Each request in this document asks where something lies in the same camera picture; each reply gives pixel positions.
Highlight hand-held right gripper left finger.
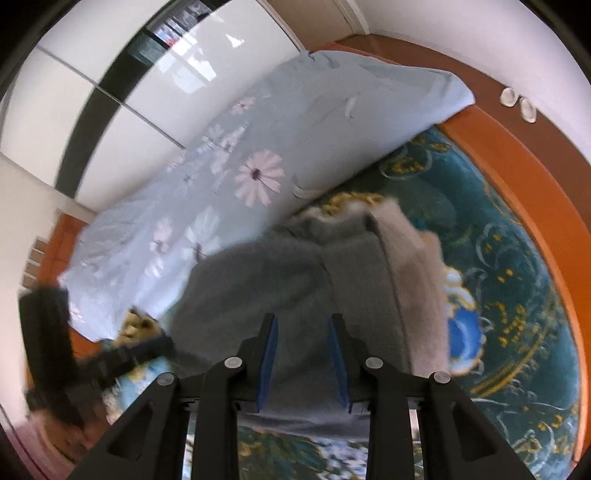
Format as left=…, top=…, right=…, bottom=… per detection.
left=67, top=313, right=280, bottom=480

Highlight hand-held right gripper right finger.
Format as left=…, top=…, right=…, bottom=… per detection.
left=327, top=314, right=527, bottom=480

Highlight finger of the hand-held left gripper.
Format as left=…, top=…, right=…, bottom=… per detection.
left=88, top=335, right=177, bottom=385

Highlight grey pants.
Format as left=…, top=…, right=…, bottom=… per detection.
left=168, top=210, right=416, bottom=437

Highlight white fluffy folded garment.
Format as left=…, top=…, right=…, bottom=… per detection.
left=367, top=200, right=453, bottom=377

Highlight teal floral blanket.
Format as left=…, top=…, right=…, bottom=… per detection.
left=99, top=127, right=583, bottom=480

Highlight white glossy wardrobe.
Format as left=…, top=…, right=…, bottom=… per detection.
left=0, top=0, right=305, bottom=213

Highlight light blue floral quilt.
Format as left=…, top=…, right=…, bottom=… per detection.
left=58, top=50, right=476, bottom=342

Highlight wooden bed frame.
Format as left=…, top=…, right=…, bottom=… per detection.
left=335, top=34, right=591, bottom=462

